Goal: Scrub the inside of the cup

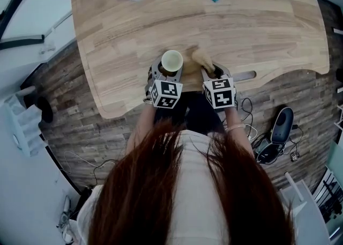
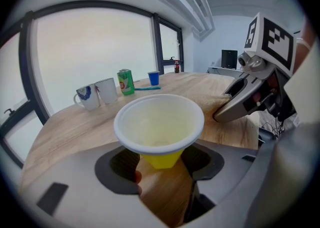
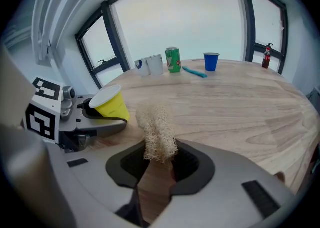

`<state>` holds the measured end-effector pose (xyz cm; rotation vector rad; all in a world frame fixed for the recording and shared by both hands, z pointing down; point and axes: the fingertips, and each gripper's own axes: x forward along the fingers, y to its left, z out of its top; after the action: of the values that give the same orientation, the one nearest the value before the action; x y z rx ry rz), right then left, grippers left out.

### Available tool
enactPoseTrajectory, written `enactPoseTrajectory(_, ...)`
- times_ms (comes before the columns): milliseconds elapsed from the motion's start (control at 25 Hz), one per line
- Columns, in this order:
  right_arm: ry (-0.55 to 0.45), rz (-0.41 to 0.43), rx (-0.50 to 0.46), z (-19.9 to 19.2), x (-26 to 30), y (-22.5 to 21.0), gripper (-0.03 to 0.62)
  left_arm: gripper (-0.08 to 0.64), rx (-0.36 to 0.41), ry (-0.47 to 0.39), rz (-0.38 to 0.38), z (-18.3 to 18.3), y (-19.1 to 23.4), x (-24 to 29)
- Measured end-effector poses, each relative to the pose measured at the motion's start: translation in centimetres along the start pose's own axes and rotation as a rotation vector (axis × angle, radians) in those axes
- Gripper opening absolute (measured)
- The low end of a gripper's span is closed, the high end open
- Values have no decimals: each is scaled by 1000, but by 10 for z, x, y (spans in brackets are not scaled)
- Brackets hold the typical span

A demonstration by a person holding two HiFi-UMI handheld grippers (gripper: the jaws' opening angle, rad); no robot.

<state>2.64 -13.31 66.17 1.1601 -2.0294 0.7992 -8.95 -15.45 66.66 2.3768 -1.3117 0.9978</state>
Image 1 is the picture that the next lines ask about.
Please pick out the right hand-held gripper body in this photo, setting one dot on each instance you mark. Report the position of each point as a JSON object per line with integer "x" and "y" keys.
{"x": 219, "y": 93}

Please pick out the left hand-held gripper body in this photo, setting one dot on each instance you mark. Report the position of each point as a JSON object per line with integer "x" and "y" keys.
{"x": 166, "y": 92}

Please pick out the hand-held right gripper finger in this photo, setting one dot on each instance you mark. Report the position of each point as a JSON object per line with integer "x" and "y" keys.
{"x": 207, "y": 75}
{"x": 227, "y": 73}

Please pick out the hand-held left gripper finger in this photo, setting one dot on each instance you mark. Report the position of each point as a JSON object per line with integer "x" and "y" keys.
{"x": 156, "y": 71}
{"x": 181, "y": 73}

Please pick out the person's right forearm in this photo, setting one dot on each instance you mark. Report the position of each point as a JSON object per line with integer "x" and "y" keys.
{"x": 233, "y": 116}

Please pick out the person's left forearm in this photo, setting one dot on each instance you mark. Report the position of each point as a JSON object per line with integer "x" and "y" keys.
{"x": 144, "y": 120}

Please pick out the person's dark trousers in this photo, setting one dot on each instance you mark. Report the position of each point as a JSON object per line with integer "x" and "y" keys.
{"x": 193, "y": 115}

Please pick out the pink wrist band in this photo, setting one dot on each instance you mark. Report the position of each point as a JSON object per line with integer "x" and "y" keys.
{"x": 236, "y": 127}

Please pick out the open black case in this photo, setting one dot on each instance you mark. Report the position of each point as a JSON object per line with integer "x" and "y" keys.
{"x": 268, "y": 152}

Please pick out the person's white shirt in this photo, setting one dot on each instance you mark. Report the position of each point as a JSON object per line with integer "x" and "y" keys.
{"x": 198, "y": 185}

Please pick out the small patterned block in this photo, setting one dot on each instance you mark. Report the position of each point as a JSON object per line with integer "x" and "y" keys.
{"x": 295, "y": 156}

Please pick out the black round base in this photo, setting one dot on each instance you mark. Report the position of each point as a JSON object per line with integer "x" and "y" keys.
{"x": 45, "y": 110}

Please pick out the black-framed casement window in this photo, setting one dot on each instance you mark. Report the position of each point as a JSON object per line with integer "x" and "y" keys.
{"x": 26, "y": 10}

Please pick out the white ridged rack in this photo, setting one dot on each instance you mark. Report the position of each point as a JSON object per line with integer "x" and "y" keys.
{"x": 24, "y": 126}

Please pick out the white shelf unit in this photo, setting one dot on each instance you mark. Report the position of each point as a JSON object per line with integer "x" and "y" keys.
{"x": 302, "y": 211}

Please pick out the pale cylinder post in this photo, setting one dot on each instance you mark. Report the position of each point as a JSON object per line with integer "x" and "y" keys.
{"x": 28, "y": 90}

